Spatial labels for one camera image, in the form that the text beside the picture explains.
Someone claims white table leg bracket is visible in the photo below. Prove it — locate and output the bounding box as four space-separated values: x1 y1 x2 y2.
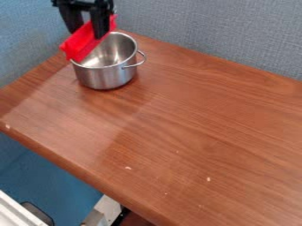
80 195 122 226

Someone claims white radiator panel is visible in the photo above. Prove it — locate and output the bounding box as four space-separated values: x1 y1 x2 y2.
0 190 48 226

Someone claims red plastic block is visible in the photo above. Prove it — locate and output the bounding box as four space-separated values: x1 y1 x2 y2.
59 14 116 62

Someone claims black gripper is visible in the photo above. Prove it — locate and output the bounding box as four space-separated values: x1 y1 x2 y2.
51 0 115 40

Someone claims metal pot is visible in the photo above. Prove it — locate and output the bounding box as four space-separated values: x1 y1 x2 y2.
71 32 146 90

